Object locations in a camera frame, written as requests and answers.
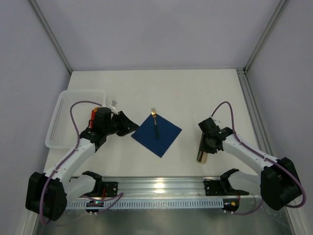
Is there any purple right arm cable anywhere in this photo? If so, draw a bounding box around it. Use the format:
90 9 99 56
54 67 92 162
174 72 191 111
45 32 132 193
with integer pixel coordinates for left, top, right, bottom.
210 101 307 215

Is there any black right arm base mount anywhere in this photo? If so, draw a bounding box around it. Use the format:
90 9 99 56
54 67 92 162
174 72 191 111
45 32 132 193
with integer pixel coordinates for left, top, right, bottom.
203 179 249 196

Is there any white slotted cable duct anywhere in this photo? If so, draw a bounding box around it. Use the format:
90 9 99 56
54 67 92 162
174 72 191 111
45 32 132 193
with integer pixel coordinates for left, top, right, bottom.
67 198 224 210

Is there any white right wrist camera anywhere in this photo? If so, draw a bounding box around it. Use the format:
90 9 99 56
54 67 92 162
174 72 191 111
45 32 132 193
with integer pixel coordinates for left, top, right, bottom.
212 118 222 124

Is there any blue paper napkin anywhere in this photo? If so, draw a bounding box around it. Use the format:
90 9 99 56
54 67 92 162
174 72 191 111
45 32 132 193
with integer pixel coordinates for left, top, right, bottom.
132 115 182 158

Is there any aluminium side rail right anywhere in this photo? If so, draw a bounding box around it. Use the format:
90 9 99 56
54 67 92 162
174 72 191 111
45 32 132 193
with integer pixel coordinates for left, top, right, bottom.
236 68 276 156

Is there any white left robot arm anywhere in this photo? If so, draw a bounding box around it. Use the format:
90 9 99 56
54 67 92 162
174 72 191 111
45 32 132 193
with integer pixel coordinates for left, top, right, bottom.
25 107 139 221

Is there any gold fork green handle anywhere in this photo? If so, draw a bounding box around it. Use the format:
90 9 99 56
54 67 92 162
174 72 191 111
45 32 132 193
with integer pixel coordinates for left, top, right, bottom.
151 108 159 140

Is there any beige cutlery tray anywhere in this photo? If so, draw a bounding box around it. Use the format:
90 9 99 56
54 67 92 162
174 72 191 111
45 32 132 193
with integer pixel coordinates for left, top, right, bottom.
196 134 208 164

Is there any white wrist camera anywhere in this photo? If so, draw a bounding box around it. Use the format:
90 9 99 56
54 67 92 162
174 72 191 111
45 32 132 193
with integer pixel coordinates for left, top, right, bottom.
107 100 118 114
212 118 222 124

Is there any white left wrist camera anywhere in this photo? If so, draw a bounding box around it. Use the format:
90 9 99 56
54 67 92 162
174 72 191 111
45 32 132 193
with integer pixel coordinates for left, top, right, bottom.
107 100 118 114

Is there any aluminium table edge rail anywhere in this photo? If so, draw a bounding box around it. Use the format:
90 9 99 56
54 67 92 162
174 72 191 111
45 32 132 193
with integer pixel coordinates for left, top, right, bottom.
102 177 261 198

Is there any aluminium frame post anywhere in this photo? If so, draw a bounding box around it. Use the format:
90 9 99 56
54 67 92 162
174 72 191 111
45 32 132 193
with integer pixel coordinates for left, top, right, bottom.
27 0 73 74
243 0 290 74

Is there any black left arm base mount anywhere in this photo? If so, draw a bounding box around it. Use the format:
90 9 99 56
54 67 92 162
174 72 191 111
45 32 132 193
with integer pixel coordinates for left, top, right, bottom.
91 181 118 198

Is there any red bottle orange cap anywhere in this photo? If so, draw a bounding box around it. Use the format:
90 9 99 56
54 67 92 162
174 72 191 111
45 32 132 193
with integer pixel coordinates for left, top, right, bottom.
89 107 100 129

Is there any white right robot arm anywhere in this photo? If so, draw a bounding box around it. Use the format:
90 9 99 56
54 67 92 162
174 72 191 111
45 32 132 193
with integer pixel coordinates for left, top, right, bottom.
199 117 307 211

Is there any aluminium frame post right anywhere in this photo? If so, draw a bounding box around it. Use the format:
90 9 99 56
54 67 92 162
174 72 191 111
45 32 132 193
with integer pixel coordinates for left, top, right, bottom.
243 0 290 74

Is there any aluminium frame post left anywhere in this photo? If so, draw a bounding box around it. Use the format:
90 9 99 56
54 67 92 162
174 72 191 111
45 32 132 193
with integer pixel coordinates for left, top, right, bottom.
27 0 73 74

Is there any white plastic basket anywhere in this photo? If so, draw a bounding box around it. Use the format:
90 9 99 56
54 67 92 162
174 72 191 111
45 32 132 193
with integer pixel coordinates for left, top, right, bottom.
45 89 106 149

